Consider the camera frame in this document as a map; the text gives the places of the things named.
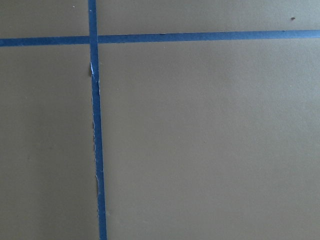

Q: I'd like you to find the blue right tape line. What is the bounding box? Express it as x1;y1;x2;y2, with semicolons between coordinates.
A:
88;0;108;240

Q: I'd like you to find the blue tape line crosswise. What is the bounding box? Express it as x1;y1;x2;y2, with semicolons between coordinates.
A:
0;30;320;47

